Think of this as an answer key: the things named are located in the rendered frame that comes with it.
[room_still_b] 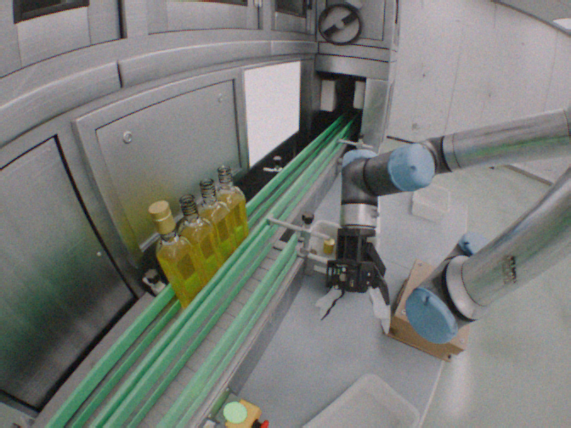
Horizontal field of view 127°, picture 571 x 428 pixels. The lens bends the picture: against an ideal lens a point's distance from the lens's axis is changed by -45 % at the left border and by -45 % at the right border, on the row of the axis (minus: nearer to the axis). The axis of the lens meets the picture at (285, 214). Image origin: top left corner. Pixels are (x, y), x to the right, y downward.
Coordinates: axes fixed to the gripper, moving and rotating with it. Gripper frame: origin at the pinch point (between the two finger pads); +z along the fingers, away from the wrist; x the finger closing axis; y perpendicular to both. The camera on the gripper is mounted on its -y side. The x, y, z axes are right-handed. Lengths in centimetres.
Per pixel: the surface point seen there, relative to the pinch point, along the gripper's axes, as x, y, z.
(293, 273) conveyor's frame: -18.6, -2.4, -9.1
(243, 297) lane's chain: -23.6, 9.0, -2.9
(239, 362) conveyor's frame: -15.6, 16.1, 8.6
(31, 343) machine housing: -34, 55, 10
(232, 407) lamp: -12.4, 20.1, 16.7
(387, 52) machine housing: -4, -42, -105
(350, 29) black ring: -16, -30, -115
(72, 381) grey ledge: -37, 47, 21
